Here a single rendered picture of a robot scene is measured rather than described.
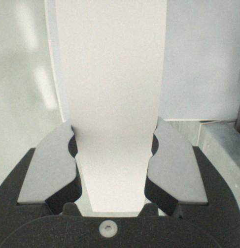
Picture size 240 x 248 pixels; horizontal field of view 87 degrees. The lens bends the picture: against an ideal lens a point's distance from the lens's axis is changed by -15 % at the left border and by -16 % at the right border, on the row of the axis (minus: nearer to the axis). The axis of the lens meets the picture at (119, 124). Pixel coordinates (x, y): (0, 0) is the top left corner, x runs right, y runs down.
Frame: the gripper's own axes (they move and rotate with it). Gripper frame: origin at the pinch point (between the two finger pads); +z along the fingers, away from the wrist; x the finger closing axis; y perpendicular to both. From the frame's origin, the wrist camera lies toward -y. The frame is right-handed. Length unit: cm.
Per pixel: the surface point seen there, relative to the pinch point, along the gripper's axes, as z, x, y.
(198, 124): 35, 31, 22
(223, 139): 23.3, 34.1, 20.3
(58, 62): 34.1, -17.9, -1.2
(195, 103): 34.1, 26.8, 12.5
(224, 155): 17.3, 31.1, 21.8
